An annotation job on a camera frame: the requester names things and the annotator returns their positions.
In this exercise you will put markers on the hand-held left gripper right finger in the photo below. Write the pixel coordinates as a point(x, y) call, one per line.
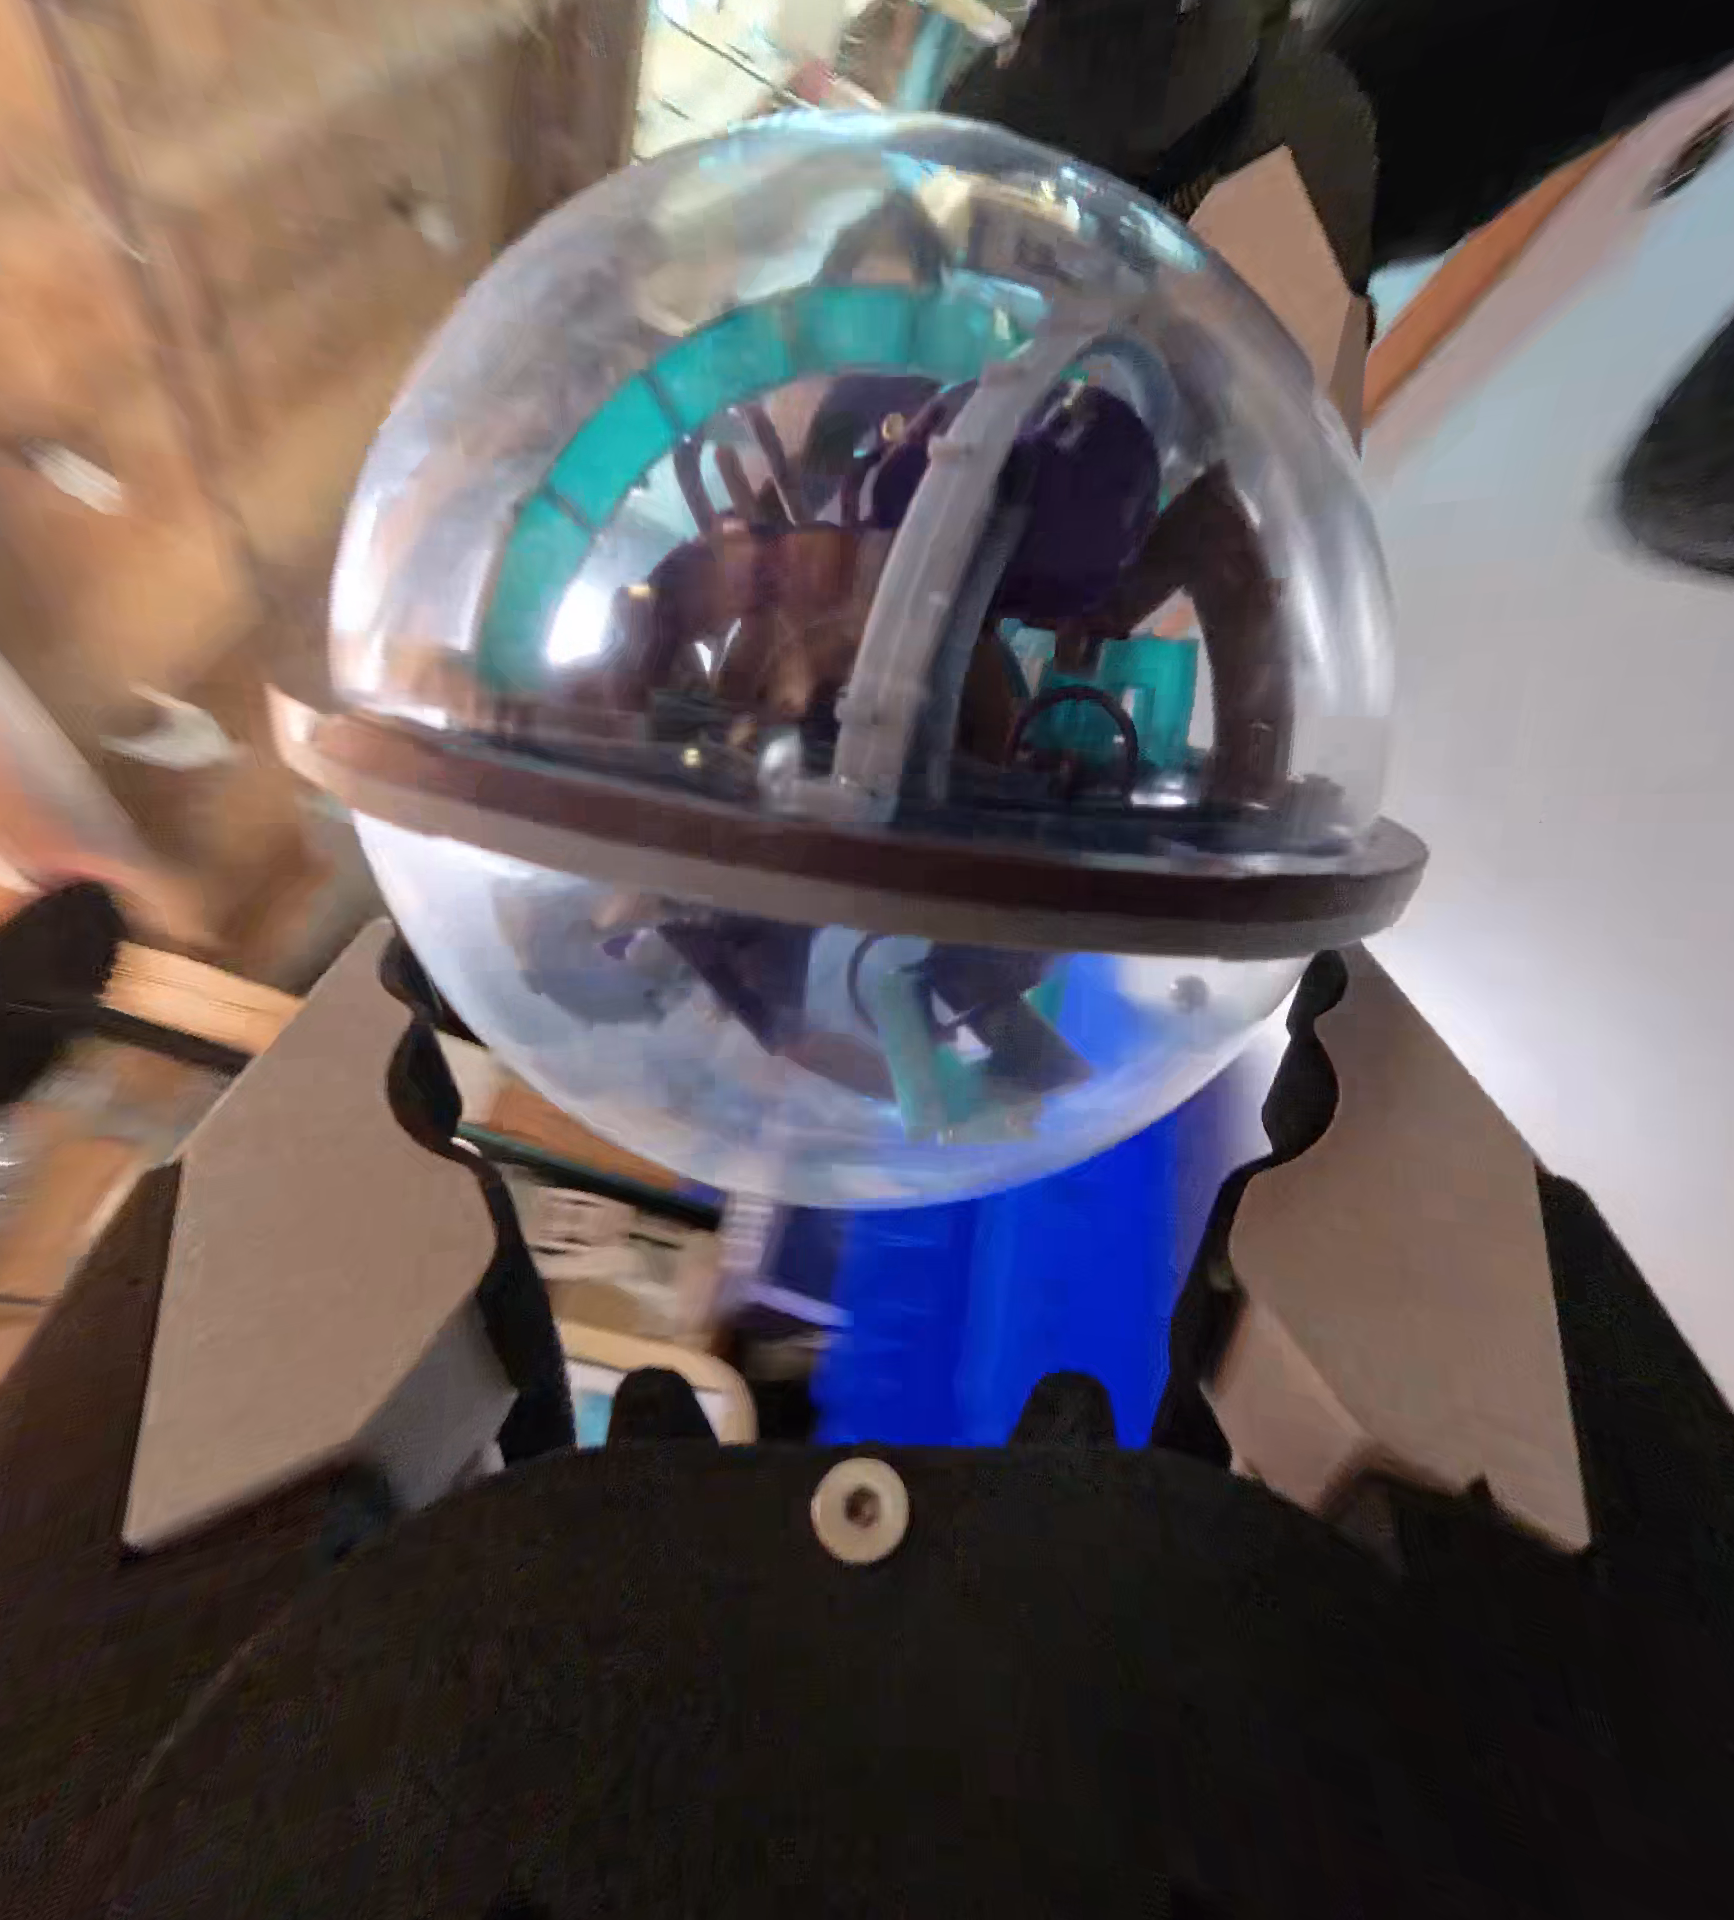
point(1406, 1244)

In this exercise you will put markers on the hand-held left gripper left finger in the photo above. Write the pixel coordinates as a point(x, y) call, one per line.
point(312, 1244)

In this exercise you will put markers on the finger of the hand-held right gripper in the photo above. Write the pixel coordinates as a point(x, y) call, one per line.
point(1294, 254)

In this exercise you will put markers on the clear plastic maze ball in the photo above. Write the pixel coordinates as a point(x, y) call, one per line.
point(806, 600)

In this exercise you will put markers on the blue plastic bin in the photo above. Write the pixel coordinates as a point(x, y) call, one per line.
point(987, 1321)

